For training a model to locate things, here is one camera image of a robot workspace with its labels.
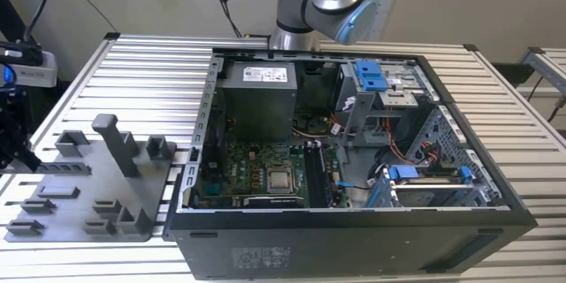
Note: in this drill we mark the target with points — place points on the blue RAM stick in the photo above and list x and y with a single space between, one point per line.
66 168
327 177

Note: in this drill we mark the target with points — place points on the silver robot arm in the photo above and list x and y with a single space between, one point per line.
327 1

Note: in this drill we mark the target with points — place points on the black RAM slot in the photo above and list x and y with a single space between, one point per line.
322 177
315 177
310 177

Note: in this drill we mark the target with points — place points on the grey parts rack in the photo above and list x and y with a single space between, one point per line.
132 197

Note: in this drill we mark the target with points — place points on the black case fan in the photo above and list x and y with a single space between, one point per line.
219 124

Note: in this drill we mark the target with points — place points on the green motherboard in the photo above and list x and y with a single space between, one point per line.
241 167

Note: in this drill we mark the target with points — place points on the grey power supply unit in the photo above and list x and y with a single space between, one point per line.
261 114

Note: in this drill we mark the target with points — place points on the silver CPU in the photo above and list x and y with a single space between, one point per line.
281 182

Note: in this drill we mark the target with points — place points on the black graphics card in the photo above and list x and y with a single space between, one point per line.
274 202

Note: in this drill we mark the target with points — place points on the black PC case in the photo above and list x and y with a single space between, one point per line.
310 250

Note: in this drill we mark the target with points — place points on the grey metal drive cage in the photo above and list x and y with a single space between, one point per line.
362 104

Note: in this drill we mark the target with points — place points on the blue drive bay latch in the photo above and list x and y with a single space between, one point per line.
369 74

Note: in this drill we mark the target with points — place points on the blue disk carrier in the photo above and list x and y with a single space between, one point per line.
405 173

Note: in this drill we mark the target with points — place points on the black box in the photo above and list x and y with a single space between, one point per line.
513 72

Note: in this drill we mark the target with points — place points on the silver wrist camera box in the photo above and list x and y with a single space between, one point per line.
31 74

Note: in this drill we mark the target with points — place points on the aluminium frame side table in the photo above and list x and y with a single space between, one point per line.
544 61

